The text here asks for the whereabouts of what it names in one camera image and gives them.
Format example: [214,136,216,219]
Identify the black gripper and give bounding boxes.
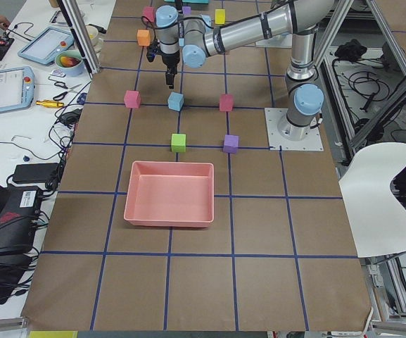
[146,39,180,89]

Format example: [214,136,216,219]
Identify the light blue foam block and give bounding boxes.
[167,92,184,112]

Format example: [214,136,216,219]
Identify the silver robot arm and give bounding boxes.
[141,1,334,95]

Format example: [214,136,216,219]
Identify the pink foam block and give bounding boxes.
[219,94,234,112]
[142,6,156,23]
[124,90,141,108]

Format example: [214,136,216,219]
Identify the orange foam block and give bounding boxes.
[137,29,151,46]

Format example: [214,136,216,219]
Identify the green foam block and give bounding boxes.
[170,133,186,153]

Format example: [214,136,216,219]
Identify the purple foam block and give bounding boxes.
[182,6,191,15]
[223,134,239,154]

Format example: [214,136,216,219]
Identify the teal plastic tray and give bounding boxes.
[164,0,209,4]

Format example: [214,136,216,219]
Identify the yellow foam block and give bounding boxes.
[215,8,226,25]

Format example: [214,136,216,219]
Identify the cream bowl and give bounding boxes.
[86,25,101,51]

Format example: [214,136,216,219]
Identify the blue bowl with fruit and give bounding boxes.
[55,50,84,77]

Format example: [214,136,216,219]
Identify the scissors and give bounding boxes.
[53,81,81,101]

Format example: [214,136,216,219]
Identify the pink plastic tray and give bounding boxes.
[124,161,215,228]

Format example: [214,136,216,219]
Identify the brass cylinder tool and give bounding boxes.
[36,100,65,108]

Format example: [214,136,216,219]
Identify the blue teach pendant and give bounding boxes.
[0,66,34,113]
[18,27,75,65]

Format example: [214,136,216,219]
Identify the black power adapter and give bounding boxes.
[12,163,58,184]

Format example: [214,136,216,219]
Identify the white chair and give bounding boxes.
[339,142,406,258]

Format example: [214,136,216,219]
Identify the aluminium frame post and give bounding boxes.
[57,0,101,75]

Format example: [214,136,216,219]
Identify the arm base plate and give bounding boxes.
[265,108,324,151]

